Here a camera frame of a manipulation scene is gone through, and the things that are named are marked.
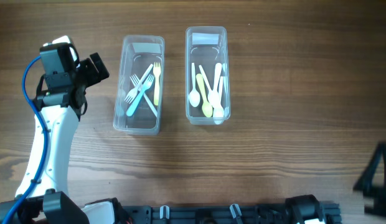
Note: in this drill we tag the clear plastic container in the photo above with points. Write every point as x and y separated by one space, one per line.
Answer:
138 53
206 46

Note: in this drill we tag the clear plastic container right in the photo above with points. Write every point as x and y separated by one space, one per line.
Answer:
206 46

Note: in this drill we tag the white plastic fork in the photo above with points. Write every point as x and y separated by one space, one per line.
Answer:
145 86
133 92

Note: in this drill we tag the white plastic spoon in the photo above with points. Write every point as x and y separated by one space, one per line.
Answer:
194 96
207 82
219 111
218 70

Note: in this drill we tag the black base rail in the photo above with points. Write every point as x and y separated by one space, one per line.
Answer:
261 213

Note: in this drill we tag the yellow plastic spoon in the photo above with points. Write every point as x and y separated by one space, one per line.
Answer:
207 108

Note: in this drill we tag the beige plastic fork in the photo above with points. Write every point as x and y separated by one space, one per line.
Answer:
156 73

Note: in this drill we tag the clear plastic container left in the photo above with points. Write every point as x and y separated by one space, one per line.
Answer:
138 53

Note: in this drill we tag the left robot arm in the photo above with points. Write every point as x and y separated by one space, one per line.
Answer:
58 106

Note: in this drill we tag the clear plastic fork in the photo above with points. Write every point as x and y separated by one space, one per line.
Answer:
135 81

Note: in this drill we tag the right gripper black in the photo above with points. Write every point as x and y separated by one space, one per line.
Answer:
365 178

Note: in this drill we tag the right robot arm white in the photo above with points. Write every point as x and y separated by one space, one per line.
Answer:
307 208

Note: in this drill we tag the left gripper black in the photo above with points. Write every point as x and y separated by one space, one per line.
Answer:
93 76

